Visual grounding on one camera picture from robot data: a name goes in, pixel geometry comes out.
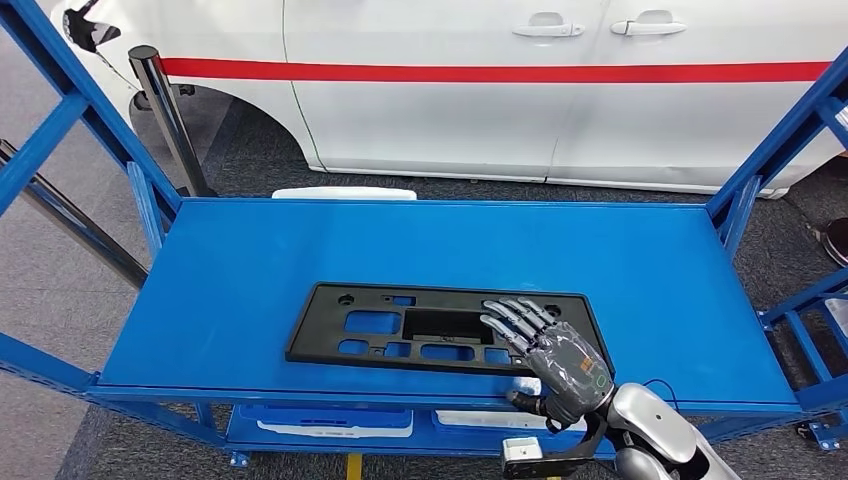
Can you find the yellow floor tape line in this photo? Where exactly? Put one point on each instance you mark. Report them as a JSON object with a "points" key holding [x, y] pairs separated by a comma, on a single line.
{"points": [[354, 467]]}

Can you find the blue metal shelf rack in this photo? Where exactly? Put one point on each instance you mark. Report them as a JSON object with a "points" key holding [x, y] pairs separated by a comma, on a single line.
{"points": [[825, 437], [464, 245]]}

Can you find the white plastic tray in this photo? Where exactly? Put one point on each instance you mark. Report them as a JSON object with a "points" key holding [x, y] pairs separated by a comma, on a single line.
{"points": [[344, 193]]}

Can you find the black plastic panel part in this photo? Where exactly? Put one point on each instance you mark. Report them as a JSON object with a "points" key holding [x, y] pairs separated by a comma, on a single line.
{"points": [[311, 331]]}

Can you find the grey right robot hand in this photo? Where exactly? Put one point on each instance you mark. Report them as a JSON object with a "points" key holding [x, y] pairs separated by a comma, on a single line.
{"points": [[570, 371]]}

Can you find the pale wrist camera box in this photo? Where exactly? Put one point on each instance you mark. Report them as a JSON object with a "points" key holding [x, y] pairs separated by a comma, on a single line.
{"points": [[520, 454]]}

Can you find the white car with red stripe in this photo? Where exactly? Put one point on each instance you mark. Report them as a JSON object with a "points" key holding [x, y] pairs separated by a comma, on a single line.
{"points": [[430, 119]]}

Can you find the black round stanchion base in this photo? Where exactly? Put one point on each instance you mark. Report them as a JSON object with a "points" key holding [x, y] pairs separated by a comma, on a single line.
{"points": [[838, 242]]}

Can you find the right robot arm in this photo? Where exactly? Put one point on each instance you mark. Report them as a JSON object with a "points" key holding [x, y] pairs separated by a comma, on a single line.
{"points": [[652, 417]]}

